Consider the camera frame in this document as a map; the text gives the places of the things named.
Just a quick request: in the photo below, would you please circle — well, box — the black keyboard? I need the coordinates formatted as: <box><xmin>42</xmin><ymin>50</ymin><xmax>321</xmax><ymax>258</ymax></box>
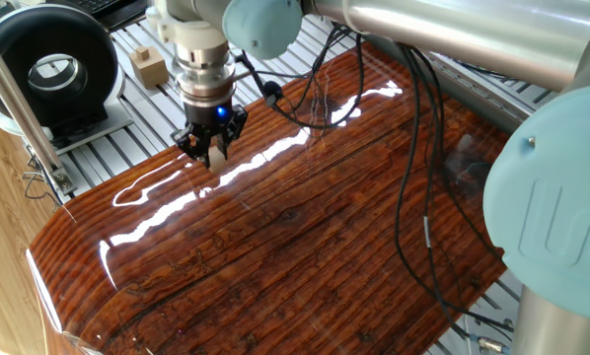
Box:
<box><xmin>66</xmin><ymin>0</ymin><xmax>149</xmax><ymax>32</ymax></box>

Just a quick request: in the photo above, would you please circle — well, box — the black ring shaped device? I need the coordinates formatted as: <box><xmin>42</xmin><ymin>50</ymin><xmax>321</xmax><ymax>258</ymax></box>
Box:
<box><xmin>0</xmin><ymin>3</ymin><xmax>127</xmax><ymax>142</ymax></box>

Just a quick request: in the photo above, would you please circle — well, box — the large wooden block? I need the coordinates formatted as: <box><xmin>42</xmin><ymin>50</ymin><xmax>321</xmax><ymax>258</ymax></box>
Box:
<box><xmin>129</xmin><ymin>46</ymin><xmax>171</xmax><ymax>91</ymax></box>

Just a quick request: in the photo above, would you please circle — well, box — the black base cable bundle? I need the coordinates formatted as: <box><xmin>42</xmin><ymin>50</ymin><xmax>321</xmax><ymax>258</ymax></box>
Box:
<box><xmin>393</xmin><ymin>43</ymin><xmax>516</xmax><ymax>341</ymax></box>

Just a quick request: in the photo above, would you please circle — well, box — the cable with silver plug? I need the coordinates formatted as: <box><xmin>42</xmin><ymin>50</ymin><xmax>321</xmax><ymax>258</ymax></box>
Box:
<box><xmin>412</xmin><ymin>48</ymin><xmax>513</xmax><ymax>355</ymax></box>

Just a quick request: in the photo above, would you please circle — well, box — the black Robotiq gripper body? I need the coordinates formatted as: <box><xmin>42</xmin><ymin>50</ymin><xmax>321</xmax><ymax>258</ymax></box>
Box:
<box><xmin>184</xmin><ymin>98</ymin><xmax>250</xmax><ymax>142</ymax></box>

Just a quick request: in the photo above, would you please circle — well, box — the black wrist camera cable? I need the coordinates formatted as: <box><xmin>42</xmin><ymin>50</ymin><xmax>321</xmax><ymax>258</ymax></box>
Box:
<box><xmin>235</xmin><ymin>24</ymin><xmax>366</xmax><ymax>131</ymax></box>

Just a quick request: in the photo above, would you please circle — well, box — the white device base plate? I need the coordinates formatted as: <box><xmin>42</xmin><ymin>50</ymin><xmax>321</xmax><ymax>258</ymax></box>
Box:
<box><xmin>0</xmin><ymin>63</ymin><xmax>134</xmax><ymax>157</ymax></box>

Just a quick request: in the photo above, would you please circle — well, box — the silver frame corner bracket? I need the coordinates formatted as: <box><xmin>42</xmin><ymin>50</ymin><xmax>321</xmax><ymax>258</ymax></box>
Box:
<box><xmin>50</xmin><ymin>165</ymin><xmax>78</xmax><ymax>197</ymax></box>

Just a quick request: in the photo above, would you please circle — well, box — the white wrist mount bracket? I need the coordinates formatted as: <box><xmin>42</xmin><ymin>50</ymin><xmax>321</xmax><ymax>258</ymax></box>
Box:
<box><xmin>145</xmin><ymin>0</ymin><xmax>230</xmax><ymax>50</ymax></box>

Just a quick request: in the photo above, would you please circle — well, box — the aluminium frame post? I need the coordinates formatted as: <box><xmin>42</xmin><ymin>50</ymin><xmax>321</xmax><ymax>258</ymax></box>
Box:
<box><xmin>0</xmin><ymin>19</ymin><xmax>64</xmax><ymax>172</ymax></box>

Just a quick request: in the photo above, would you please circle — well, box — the glossy wood grain table cover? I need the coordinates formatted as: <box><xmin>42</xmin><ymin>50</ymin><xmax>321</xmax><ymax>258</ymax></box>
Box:
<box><xmin>26</xmin><ymin>41</ymin><xmax>511</xmax><ymax>355</ymax></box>

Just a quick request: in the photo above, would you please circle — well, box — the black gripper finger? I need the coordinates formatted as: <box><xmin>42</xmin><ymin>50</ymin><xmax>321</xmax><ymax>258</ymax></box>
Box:
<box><xmin>170</xmin><ymin>122</ymin><xmax>212</xmax><ymax>170</ymax></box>
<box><xmin>215</xmin><ymin>110</ymin><xmax>250</xmax><ymax>162</ymax></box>

